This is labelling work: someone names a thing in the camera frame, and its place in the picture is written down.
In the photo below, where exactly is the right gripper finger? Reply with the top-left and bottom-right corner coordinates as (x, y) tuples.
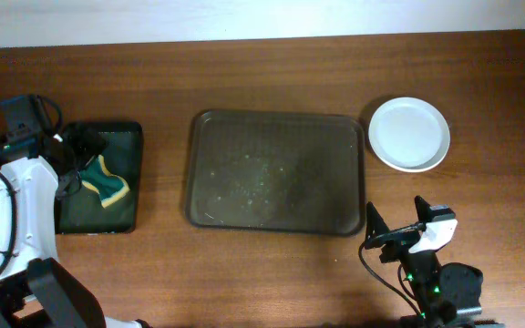
(365, 202), (390, 240)
(415, 195), (432, 223)

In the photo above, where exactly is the pale green plate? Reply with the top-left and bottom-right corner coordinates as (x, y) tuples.
(368, 97), (451, 173)

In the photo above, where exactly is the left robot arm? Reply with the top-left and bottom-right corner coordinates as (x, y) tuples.
(0, 124), (147, 327)

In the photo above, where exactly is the brown serving tray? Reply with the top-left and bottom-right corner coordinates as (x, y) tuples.
(183, 109), (365, 237)

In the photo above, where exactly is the black water tray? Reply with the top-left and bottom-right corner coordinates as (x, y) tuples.
(55, 121), (144, 234)

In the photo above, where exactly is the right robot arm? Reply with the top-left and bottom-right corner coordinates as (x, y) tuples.
(358, 196), (503, 328)

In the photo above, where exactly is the green yellow sponge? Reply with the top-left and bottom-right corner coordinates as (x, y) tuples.
(80, 155), (130, 209)

